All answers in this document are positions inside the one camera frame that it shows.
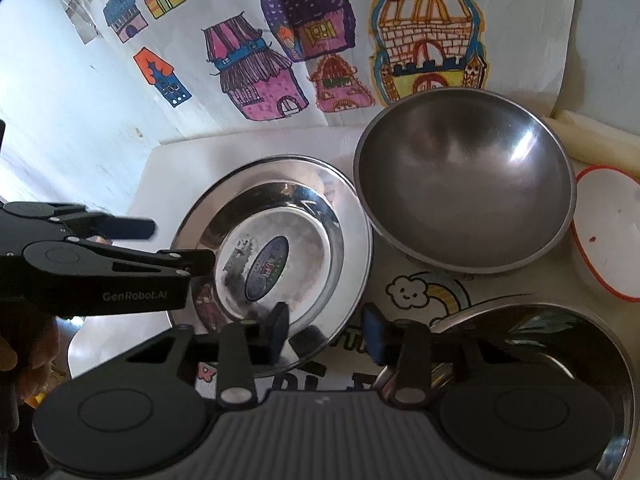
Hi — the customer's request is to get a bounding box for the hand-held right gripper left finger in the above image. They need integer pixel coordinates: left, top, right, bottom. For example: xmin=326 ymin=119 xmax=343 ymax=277
xmin=125 ymin=302 xmax=291 ymax=406

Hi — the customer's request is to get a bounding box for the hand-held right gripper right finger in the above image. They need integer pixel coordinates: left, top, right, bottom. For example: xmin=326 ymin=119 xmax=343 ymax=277
xmin=362 ymin=302 xmax=501 ymax=408

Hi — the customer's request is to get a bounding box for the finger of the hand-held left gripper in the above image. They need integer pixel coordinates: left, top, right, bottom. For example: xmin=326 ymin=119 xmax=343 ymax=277
xmin=50 ymin=202 xmax=157 ymax=242
xmin=25 ymin=240 xmax=217 ymax=281

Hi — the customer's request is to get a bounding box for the steel plate with oval label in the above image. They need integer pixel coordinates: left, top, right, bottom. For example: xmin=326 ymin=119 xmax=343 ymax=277
xmin=167 ymin=156 xmax=375 ymax=378

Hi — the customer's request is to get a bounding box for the plain steel plate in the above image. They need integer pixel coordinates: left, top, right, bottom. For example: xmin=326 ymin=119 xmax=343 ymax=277
xmin=380 ymin=302 xmax=638 ymax=480

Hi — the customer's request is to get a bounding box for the white bowl with red rim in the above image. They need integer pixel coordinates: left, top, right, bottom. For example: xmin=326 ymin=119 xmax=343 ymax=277
xmin=570 ymin=165 xmax=640 ymax=303

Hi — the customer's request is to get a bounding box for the person's left hand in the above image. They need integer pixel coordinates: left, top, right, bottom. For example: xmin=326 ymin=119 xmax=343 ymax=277
xmin=0 ymin=332 xmax=21 ymax=373

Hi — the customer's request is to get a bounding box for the white printed tablecloth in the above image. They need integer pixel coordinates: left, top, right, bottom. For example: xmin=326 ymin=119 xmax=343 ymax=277
xmin=67 ymin=125 xmax=640 ymax=401

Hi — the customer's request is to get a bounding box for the cream rolled paper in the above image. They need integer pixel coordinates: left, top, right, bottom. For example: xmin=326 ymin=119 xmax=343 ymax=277
xmin=542 ymin=110 xmax=640 ymax=178

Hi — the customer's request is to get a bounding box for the wall poster of drawn houses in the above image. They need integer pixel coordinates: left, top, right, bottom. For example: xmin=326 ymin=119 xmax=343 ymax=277
xmin=65 ymin=0 xmax=581 ymax=136

